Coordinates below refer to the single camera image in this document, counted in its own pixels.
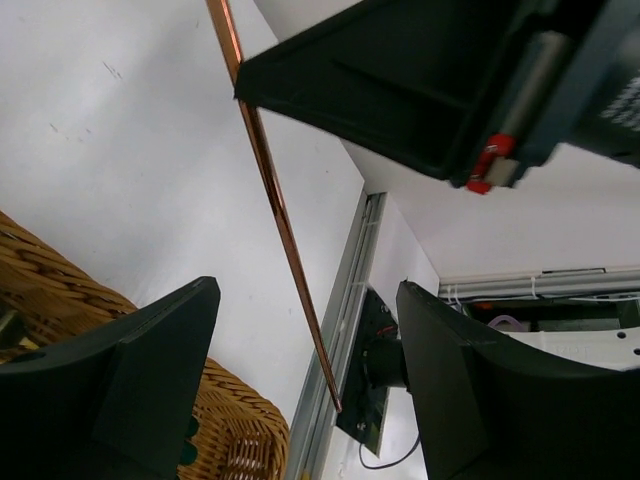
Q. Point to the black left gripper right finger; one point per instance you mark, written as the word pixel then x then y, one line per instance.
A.
pixel 491 407

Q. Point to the aluminium table rail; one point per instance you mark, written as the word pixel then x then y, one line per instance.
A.
pixel 315 414

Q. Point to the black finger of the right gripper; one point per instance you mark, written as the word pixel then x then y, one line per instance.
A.
pixel 419 82

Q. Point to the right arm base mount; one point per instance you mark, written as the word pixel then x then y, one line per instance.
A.
pixel 376 365

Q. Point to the wicker cutlery tray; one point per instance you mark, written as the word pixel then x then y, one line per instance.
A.
pixel 234 433

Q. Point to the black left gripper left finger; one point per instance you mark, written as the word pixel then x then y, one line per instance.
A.
pixel 114 402

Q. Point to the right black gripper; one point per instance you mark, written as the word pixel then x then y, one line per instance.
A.
pixel 570 75

